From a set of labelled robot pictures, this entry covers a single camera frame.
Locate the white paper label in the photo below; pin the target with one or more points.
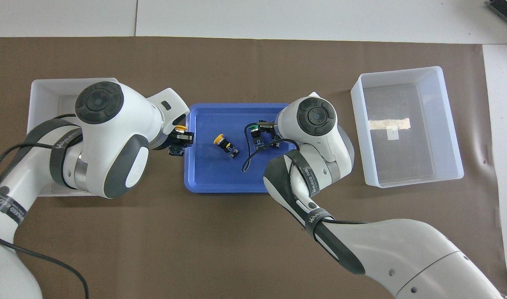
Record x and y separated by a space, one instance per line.
392 133

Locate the brown paper table mat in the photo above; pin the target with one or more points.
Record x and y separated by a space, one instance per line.
237 249

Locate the white translucent plastic box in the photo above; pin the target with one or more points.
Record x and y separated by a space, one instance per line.
403 166
50 95

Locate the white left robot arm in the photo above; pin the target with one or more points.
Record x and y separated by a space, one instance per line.
112 137

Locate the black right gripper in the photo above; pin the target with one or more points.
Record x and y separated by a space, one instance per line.
269 126

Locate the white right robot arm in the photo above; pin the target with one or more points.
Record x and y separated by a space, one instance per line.
316 120

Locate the yellow push button switch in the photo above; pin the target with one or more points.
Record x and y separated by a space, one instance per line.
180 128
226 146

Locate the blue plastic tray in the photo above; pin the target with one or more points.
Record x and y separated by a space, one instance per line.
220 174

